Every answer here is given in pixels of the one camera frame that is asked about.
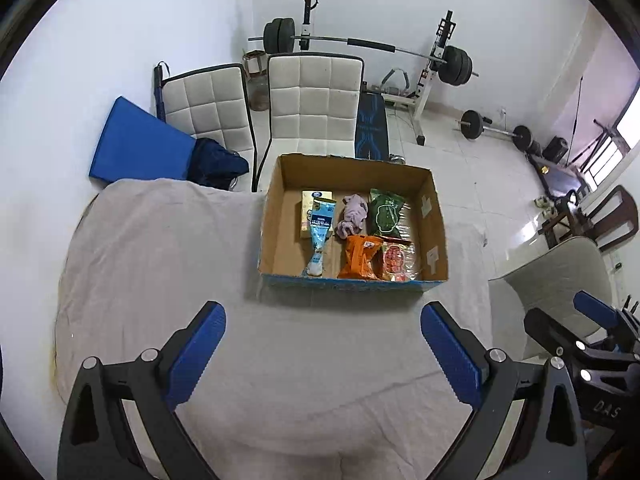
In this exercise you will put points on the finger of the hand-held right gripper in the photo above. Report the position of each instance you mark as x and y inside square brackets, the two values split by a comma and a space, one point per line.
[595, 309]
[550, 332]

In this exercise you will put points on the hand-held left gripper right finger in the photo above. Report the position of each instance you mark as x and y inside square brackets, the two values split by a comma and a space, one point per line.
[450, 355]

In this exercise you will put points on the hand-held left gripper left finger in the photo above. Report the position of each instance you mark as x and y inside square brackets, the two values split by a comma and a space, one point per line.
[195, 355]

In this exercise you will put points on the red snack packet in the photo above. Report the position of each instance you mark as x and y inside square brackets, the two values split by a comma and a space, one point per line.
[395, 260]

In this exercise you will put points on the orange snack packet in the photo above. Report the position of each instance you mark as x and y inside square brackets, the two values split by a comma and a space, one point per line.
[357, 257]

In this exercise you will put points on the cardboard box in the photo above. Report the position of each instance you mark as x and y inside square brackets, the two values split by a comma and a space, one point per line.
[280, 230]

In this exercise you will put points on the green snack packet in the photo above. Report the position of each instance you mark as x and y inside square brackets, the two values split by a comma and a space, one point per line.
[387, 212]

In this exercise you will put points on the lavender cloth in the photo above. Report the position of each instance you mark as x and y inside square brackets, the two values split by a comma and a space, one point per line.
[350, 215]

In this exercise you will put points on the long light blue sachet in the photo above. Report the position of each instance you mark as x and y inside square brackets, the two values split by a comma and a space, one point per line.
[320, 230]

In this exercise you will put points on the small yellow carton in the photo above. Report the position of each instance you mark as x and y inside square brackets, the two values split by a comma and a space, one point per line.
[310, 205]

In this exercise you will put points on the grey office chair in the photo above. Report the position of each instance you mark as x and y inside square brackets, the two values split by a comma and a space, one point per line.
[550, 275]

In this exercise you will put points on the dark wooden chair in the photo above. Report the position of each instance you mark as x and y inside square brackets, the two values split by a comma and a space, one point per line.
[612, 215]

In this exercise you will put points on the grey tablecloth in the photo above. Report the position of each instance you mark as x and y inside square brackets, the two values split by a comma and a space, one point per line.
[175, 260]

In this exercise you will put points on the white slippers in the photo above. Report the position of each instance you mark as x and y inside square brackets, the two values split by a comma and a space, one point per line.
[544, 203]

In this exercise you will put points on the black treadmill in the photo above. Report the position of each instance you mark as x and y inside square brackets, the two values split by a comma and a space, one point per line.
[557, 172]

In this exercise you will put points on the window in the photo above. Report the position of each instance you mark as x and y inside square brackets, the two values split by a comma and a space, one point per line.
[615, 150]

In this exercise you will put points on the black speaker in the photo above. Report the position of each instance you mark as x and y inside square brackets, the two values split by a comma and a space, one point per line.
[555, 149]

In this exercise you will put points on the dark blue bag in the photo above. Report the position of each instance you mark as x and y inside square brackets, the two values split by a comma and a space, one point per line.
[217, 162]

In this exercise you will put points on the short barbell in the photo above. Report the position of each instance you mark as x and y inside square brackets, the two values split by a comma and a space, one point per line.
[495, 131]

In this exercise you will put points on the blue folded mat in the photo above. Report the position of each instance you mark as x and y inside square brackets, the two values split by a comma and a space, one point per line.
[140, 145]

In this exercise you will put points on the black blue weight bench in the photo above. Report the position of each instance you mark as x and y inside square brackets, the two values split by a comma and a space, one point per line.
[370, 130]

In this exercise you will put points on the white padded chair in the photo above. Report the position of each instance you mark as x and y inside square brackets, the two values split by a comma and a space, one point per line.
[205, 105]
[310, 100]

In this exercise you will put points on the white barbell rack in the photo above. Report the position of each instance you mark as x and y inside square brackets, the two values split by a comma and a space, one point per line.
[425, 90]

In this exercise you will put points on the grey bench attachment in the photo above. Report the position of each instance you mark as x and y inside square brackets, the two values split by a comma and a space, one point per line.
[397, 82]

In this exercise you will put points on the long barbell with black plates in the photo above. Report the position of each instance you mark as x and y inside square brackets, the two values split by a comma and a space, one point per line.
[370, 45]

